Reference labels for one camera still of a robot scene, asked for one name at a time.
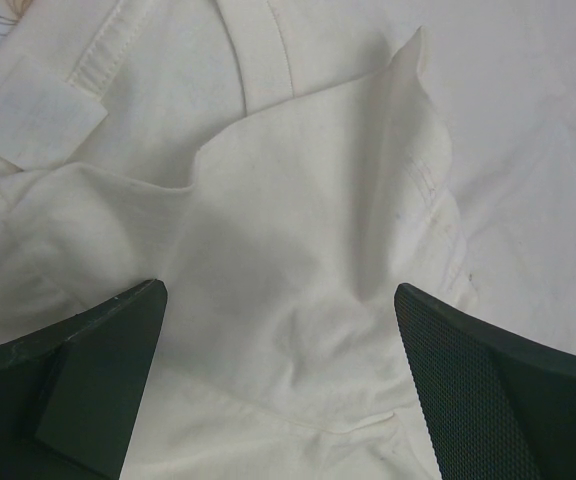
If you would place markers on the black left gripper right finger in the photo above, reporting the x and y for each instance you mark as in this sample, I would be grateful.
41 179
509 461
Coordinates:
496 405

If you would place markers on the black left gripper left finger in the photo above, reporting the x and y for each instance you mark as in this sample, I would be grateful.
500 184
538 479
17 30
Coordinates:
70 392

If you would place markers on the cream white t-shirt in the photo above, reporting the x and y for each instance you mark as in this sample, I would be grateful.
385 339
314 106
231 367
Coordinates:
282 166

